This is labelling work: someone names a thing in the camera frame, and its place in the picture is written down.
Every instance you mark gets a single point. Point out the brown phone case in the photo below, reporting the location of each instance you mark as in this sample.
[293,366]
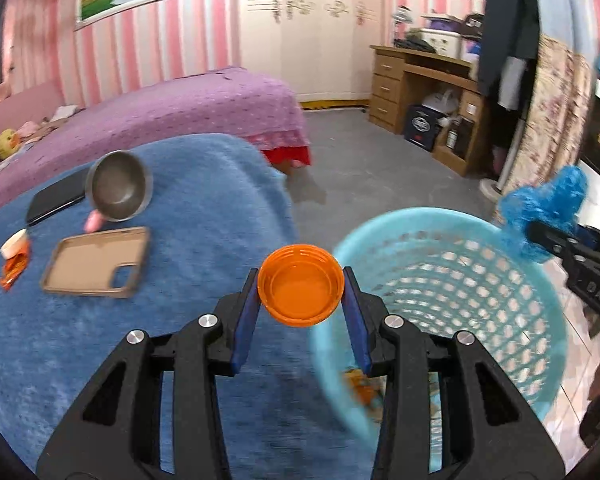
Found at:
[97,262]

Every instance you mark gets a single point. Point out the pile of clothes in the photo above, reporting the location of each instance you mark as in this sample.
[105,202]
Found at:
[50,120]

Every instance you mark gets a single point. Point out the dark hanging garment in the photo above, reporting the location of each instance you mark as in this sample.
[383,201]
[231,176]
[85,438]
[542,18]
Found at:
[510,25]

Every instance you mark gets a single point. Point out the orange snack wrapper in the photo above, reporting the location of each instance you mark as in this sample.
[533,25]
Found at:
[16,267]

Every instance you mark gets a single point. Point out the teal plastic basket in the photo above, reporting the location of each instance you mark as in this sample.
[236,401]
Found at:
[480,285]

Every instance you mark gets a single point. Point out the floral curtain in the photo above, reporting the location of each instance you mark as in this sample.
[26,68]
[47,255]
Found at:
[555,110]

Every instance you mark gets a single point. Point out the white bowl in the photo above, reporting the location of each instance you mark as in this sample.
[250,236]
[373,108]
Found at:
[14,242]

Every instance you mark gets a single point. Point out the yellow duck plush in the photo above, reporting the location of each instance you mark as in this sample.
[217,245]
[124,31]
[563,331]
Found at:
[7,142]

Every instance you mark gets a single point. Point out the white fan stand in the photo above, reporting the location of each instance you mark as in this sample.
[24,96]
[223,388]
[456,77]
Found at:
[510,160]

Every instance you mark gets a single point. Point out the cream wardrobe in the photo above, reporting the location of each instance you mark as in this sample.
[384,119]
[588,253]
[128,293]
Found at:
[300,35]

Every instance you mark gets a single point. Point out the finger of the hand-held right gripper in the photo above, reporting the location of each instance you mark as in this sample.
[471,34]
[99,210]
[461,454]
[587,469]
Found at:
[555,240]

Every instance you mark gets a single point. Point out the pink headboard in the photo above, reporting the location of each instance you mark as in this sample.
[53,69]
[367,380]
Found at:
[20,110]

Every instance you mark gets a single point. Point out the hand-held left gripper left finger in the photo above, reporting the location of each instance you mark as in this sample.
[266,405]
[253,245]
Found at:
[245,330]

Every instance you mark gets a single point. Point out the orange plastic lid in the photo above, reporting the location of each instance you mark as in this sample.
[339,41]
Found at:
[300,290]

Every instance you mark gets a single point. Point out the blue plastic bag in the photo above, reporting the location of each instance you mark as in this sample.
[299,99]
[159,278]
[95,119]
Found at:
[545,210]

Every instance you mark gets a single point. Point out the white storage box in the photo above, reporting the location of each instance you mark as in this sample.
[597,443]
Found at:
[440,40]

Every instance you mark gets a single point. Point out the wooden desk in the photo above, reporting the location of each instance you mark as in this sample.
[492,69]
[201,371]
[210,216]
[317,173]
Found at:
[415,90]

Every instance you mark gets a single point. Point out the black flat case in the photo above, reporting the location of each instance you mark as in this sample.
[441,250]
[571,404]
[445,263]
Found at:
[55,197]

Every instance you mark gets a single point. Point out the black bag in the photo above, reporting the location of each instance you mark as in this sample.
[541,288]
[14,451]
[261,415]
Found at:
[472,21]

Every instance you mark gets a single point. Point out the purple bed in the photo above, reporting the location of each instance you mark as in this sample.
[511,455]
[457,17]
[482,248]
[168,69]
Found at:
[180,105]

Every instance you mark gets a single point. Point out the desk lamp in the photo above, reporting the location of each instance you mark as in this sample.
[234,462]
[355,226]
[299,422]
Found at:
[400,17]

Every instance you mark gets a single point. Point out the orange peel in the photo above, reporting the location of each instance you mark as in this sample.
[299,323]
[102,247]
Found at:
[362,387]

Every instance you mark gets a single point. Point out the pink mug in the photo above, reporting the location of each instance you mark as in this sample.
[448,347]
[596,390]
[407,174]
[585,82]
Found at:
[120,187]

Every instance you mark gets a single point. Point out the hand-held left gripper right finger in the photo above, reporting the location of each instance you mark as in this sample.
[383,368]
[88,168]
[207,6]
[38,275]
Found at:
[357,330]

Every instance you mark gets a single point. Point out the dark blue box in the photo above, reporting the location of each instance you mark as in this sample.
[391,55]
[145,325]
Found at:
[422,127]

